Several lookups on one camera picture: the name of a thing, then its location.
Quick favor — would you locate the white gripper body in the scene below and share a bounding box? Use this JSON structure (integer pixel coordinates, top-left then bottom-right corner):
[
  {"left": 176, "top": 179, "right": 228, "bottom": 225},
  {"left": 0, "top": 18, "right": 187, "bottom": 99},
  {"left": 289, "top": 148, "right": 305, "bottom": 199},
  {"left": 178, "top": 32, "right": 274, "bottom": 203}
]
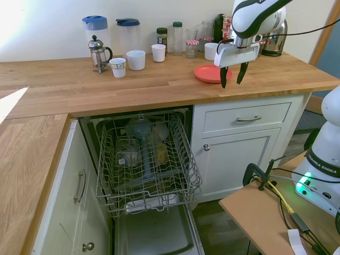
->
[{"left": 214, "top": 42, "right": 260, "bottom": 67}]

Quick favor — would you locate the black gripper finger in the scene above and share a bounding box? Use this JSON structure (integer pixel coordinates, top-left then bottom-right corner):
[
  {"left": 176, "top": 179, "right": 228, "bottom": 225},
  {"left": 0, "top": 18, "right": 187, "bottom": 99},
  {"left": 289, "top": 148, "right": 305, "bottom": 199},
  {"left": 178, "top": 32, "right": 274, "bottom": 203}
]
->
[
  {"left": 236, "top": 62, "right": 250, "bottom": 85},
  {"left": 219, "top": 66, "right": 228, "bottom": 89}
]

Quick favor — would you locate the red plastic plate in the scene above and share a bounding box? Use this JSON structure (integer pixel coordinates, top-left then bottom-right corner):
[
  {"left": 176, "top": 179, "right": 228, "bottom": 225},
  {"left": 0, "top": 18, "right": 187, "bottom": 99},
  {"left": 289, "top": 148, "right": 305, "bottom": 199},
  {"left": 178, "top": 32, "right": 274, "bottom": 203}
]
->
[{"left": 194, "top": 65, "right": 234, "bottom": 84}]

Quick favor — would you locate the white mug by plate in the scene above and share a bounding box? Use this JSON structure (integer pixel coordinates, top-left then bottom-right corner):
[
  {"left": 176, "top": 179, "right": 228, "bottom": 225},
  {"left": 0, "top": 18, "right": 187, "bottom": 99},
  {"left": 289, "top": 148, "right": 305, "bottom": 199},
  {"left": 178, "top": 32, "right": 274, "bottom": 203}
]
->
[{"left": 204, "top": 42, "right": 222, "bottom": 61}]

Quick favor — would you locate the grey dishwasher spray tube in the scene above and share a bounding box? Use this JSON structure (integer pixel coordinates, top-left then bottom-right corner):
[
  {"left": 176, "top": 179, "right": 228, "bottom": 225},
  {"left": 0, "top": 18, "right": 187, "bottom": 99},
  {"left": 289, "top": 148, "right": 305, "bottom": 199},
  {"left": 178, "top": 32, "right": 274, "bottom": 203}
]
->
[{"left": 127, "top": 119, "right": 157, "bottom": 179}]

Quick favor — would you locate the steel dishwasher door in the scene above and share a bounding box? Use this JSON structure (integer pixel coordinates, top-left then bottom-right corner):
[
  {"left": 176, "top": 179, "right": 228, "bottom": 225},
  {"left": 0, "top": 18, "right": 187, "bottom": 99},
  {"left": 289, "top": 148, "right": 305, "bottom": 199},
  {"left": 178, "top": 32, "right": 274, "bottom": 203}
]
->
[{"left": 113, "top": 203, "right": 205, "bottom": 255}]

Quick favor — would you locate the glass jar checkered lid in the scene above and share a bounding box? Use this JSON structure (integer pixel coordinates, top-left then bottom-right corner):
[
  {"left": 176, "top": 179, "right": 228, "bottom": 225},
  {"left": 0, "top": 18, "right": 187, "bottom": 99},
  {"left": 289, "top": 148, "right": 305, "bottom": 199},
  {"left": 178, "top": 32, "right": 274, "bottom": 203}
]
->
[
  {"left": 256, "top": 39, "right": 267, "bottom": 55},
  {"left": 185, "top": 39, "right": 200, "bottom": 59},
  {"left": 198, "top": 38, "right": 215, "bottom": 51}
]

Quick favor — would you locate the red printed carton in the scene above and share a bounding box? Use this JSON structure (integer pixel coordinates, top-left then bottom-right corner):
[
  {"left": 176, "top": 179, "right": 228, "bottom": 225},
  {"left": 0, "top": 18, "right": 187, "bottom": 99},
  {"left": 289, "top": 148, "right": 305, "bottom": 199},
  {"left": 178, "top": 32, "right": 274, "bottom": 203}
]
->
[{"left": 222, "top": 14, "right": 235, "bottom": 40}]

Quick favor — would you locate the black box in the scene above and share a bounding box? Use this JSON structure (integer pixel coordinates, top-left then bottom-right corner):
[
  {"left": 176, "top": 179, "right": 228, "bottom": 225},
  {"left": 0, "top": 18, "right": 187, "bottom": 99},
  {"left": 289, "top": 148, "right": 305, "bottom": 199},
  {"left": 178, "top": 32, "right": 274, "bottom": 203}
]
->
[{"left": 214, "top": 13, "right": 224, "bottom": 43}]

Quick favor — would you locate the tall empty glass jar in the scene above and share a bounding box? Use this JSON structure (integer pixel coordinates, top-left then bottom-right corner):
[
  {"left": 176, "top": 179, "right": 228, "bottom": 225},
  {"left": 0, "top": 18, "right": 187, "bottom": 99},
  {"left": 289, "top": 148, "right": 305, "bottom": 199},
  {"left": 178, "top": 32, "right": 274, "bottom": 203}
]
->
[{"left": 201, "top": 20, "right": 215, "bottom": 40}]

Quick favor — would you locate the stainless steel kettle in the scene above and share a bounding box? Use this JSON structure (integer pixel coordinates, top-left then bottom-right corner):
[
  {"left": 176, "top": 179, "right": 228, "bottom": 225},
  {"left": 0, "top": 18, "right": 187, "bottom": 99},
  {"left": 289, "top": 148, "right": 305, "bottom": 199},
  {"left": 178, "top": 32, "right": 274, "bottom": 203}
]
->
[{"left": 261, "top": 19, "right": 288, "bottom": 57}]

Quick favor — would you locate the clear drinking glass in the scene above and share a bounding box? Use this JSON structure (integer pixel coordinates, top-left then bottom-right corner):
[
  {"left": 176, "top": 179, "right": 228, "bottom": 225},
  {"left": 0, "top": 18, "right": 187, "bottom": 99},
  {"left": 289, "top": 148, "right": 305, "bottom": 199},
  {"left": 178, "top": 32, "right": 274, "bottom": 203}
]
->
[{"left": 185, "top": 28, "right": 199, "bottom": 43}]

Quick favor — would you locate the clear bottle green lid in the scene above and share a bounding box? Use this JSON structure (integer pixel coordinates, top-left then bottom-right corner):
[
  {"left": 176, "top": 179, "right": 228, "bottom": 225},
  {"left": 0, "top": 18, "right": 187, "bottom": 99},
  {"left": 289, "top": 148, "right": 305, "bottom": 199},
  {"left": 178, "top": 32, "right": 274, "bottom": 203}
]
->
[{"left": 172, "top": 21, "right": 184, "bottom": 56}]

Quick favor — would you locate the white ribbed cup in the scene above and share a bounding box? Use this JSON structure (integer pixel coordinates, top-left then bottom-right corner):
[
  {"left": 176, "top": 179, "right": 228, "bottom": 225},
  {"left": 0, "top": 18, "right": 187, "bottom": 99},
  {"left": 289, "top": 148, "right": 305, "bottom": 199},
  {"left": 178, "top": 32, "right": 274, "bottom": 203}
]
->
[{"left": 151, "top": 44, "right": 166, "bottom": 63}]

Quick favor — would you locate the large white mug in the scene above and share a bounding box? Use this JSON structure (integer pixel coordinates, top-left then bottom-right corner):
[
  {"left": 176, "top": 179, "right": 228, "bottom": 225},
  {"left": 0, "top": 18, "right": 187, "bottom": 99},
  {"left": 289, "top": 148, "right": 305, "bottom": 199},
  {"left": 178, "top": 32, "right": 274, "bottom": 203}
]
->
[{"left": 126, "top": 50, "right": 146, "bottom": 71}]

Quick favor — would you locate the white cabinet with drawer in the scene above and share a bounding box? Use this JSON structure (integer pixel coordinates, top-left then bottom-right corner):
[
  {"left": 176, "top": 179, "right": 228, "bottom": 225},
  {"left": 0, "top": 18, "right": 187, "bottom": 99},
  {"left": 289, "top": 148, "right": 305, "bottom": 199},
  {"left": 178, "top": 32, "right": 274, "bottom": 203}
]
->
[{"left": 191, "top": 92, "right": 311, "bottom": 205}]

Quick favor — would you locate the yellowish drinking glass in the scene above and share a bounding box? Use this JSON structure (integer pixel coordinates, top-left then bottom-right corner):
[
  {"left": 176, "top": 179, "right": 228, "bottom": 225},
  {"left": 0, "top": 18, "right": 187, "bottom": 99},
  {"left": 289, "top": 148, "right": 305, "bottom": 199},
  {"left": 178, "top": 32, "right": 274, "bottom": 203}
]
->
[{"left": 155, "top": 142, "right": 168, "bottom": 163}]

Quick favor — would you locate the black screw clamp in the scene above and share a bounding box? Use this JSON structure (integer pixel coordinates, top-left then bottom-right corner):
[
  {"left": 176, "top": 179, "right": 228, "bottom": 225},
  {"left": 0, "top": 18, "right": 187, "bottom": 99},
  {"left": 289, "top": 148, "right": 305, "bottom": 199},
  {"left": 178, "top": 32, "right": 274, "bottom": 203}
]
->
[{"left": 243, "top": 156, "right": 287, "bottom": 192}]

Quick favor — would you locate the clear pitcher dark blue lid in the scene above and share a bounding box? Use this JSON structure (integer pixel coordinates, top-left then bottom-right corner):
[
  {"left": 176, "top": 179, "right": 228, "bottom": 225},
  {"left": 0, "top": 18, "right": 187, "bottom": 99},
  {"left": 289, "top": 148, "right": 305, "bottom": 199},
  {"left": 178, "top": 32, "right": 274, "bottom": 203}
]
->
[{"left": 115, "top": 18, "right": 141, "bottom": 58}]

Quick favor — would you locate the small patterned white cup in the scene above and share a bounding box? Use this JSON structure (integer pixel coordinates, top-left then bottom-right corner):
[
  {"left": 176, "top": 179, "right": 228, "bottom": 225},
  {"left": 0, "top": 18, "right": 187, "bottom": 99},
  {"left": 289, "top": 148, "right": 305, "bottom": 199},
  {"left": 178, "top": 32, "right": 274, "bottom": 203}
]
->
[{"left": 109, "top": 57, "right": 126, "bottom": 78}]

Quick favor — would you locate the clear glass food container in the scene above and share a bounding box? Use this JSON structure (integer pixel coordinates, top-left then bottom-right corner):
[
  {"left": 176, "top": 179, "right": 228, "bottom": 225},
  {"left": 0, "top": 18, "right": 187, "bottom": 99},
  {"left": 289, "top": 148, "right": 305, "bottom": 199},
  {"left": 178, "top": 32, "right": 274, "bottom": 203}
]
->
[{"left": 115, "top": 138, "right": 142, "bottom": 167}]

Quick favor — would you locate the glass metal French press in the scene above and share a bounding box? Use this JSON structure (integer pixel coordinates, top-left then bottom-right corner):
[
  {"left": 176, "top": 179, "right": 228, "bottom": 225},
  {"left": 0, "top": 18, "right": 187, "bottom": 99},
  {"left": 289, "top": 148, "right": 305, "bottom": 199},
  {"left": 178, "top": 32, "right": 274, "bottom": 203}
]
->
[{"left": 88, "top": 35, "right": 113, "bottom": 74}]

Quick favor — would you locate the clear pitcher light blue lid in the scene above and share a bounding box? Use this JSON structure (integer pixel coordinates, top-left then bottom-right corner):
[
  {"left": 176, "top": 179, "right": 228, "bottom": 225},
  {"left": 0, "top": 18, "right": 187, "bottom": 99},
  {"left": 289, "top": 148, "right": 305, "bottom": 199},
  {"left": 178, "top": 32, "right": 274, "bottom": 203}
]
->
[{"left": 82, "top": 15, "right": 111, "bottom": 58}]

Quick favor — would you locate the white paper strip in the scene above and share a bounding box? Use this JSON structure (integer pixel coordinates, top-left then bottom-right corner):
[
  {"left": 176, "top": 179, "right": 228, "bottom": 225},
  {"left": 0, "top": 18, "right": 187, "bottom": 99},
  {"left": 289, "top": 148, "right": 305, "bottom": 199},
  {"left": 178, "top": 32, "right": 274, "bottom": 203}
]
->
[{"left": 287, "top": 228, "right": 309, "bottom": 255}]

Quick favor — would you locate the white corner cabinet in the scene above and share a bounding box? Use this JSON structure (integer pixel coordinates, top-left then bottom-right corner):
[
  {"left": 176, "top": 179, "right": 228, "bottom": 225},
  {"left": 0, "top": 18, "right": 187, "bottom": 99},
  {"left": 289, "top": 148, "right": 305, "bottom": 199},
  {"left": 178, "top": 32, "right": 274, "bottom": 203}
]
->
[{"left": 31, "top": 119, "right": 112, "bottom": 255}]

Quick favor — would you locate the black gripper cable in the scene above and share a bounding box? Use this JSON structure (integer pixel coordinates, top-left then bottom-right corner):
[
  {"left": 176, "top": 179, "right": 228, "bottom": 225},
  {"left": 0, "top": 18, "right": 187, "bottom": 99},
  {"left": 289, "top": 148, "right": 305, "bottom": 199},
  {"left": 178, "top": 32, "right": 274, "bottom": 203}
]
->
[{"left": 216, "top": 39, "right": 234, "bottom": 55}]

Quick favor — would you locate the curved metal drawer handle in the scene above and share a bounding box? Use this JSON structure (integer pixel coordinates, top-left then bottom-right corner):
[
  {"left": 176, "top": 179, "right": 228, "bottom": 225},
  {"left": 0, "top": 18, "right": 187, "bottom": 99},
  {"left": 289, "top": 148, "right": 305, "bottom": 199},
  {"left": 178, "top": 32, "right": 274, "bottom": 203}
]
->
[
  {"left": 237, "top": 115, "right": 262, "bottom": 122},
  {"left": 73, "top": 169, "right": 86, "bottom": 204}
]

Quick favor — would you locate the wooden door frame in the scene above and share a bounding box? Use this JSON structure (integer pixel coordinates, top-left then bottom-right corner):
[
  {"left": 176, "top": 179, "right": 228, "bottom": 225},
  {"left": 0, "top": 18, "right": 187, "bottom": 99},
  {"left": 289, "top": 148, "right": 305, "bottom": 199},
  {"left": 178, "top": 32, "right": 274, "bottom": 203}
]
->
[{"left": 309, "top": 0, "right": 340, "bottom": 80}]

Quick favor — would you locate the grey wire dishwasher rack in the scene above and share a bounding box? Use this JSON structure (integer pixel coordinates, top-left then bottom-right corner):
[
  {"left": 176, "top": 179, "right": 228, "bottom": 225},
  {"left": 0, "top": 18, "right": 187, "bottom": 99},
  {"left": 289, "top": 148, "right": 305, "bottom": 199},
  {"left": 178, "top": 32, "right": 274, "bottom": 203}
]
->
[{"left": 95, "top": 111, "right": 203, "bottom": 218}]

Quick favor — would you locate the yellow network cable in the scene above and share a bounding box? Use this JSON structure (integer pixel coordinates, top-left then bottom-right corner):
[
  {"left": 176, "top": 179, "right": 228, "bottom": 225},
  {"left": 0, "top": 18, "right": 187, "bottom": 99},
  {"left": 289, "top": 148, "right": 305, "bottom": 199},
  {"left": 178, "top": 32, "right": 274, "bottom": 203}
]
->
[{"left": 267, "top": 180, "right": 294, "bottom": 215}]

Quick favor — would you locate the black cable with adapter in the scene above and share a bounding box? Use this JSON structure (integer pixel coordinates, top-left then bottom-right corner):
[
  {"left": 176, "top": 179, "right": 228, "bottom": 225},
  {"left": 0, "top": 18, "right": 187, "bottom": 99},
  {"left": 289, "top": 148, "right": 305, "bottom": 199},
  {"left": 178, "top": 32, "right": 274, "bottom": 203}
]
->
[{"left": 278, "top": 198, "right": 330, "bottom": 255}]

